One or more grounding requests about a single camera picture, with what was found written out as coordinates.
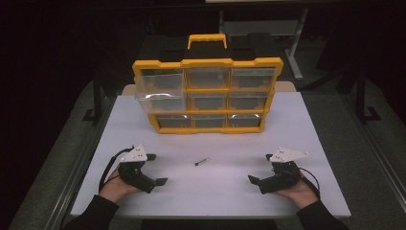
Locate person's left hand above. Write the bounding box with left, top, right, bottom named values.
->
left=99, top=166, right=142, bottom=204

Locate white metal desk frame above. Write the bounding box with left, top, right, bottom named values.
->
left=218, top=7, right=310, bottom=81

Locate clear plastic drawer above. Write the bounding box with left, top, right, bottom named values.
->
left=133, top=68, right=188, bottom=114

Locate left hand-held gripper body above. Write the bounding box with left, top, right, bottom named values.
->
left=118, top=144, right=157, bottom=195

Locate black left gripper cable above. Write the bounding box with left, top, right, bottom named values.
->
left=98, top=146, right=135, bottom=194

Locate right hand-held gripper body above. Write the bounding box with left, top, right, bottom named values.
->
left=259, top=147, right=311, bottom=196

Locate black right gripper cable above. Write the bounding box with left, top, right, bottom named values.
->
left=298, top=166, right=322, bottom=200

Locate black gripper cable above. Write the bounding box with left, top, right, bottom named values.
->
left=298, top=166, right=322, bottom=200
left=98, top=146, right=135, bottom=194

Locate person's right hand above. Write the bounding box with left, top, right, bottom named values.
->
left=273, top=171, right=321, bottom=211

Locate black metal stand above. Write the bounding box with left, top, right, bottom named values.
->
left=354, top=61, right=383, bottom=126
left=81, top=68, right=108, bottom=127

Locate grid of clear storage bins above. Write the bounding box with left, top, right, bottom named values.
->
left=155, top=66, right=278, bottom=129

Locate yellow black organizer cabinet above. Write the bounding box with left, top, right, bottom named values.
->
left=131, top=33, right=284, bottom=135

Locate aluminium frame rail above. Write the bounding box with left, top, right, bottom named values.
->
left=339, top=94, right=406, bottom=205
left=44, top=94, right=117, bottom=230

